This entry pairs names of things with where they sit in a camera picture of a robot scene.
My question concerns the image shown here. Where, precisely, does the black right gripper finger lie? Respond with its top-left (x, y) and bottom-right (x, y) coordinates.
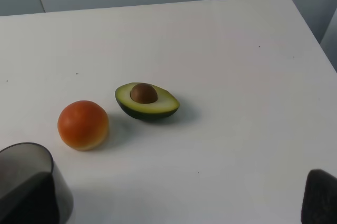
top-left (301, 169), bottom-right (336, 224)

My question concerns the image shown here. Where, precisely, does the halved avocado with pit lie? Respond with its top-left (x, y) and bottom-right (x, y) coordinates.
top-left (115, 83), bottom-right (180, 121)

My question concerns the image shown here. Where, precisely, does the orange tomato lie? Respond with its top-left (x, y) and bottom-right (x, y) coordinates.
top-left (57, 100), bottom-right (109, 151)

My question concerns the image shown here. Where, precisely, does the smoky grey plastic cup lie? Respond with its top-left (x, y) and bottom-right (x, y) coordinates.
top-left (1, 142), bottom-right (74, 223)

